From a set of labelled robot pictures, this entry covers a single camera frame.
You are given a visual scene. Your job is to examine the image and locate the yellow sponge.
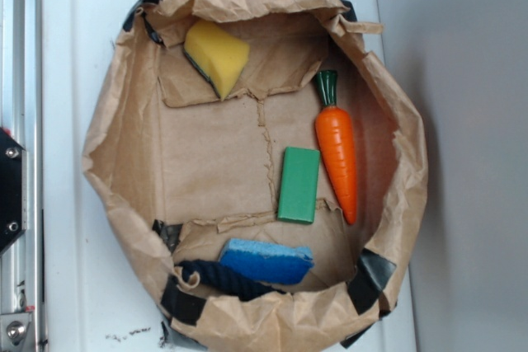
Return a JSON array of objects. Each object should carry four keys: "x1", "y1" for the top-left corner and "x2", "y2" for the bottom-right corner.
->
[{"x1": 184, "y1": 20, "x2": 250, "y2": 101}]

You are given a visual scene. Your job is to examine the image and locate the black mounting bracket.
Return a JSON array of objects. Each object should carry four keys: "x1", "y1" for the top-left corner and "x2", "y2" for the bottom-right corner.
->
[{"x1": 0, "y1": 128, "x2": 27, "y2": 255}]

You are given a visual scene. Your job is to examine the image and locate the orange toy carrot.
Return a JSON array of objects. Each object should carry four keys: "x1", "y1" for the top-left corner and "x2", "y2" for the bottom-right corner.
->
[{"x1": 315, "y1": 70, "x2": 358, "y2": 225}]

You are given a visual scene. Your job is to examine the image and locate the aluminium frame rail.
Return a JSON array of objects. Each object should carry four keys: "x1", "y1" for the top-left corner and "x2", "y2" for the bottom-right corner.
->
[{"x1": 1, "y1": 0, "x2": 48, "y2": 351}]

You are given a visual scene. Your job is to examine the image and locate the blue sponge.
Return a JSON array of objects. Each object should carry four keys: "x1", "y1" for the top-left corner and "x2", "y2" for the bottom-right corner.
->
[{"x1": 219, "y1": 238, "x2": 314, "y2": 285}]

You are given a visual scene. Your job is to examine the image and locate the green rectangular block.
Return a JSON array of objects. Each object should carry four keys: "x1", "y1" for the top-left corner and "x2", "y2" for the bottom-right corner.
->
[{"x1": 277, "y1": 147, "x2": 320, "y2": 224}]

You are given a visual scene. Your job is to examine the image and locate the white plastic tray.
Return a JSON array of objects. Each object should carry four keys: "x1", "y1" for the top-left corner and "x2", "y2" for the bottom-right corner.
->
[{"x1": 42, "y1": 0, "x2": 416, "y2": 351}]

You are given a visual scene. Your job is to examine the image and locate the brown paper bag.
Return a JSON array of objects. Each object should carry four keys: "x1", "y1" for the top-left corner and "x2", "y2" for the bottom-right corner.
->
[{"x1": 82, "y1": 0, "x2": 428, "y2": 351}]

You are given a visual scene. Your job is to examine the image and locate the dark blue rope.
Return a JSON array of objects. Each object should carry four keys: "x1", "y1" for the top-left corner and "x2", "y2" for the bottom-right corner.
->
[{"x1": 177, "y1": 259, "x2": 287, "y2": 303}]

